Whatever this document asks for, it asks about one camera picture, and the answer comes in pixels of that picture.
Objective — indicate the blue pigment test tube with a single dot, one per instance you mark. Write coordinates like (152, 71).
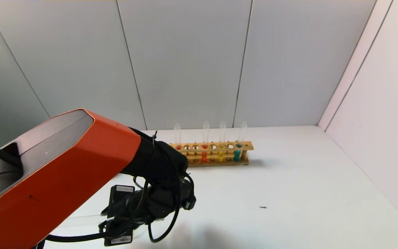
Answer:
(237, 155)

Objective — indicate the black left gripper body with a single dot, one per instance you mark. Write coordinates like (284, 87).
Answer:
(116, 215)

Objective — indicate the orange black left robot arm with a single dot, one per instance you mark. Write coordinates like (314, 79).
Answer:
(64, 173)

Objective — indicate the wooden test tube rack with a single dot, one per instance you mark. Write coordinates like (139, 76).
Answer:
(219, 152)

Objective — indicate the yellow pigment test tube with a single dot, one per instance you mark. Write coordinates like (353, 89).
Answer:
(81, 220)
(220, 156)

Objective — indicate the orange pigment test tube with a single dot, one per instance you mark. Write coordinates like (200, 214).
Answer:
(204, 156)
(178, 138)

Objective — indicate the black mounted wrist camera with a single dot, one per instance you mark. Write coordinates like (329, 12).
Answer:
(169, 200)

